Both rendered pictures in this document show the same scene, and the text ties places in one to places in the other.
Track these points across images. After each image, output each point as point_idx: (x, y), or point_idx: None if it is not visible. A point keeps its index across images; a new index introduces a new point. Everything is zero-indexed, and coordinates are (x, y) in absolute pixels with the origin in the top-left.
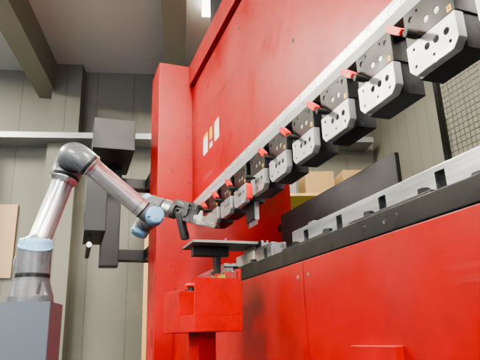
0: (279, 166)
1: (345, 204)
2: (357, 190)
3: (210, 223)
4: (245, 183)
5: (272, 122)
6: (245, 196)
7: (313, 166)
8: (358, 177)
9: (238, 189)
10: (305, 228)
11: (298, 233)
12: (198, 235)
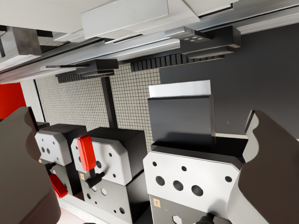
0: (42, 145)
1: (257, 106)
2: (225, 115)
3: (245, 152)
4: (148, 192)
5: (69, 211)
6: (147, 162)
7: (43, 123)
8: (222, 128)
9: (202, 210)
10: (4, 58)
11: (10, 53)
12: None
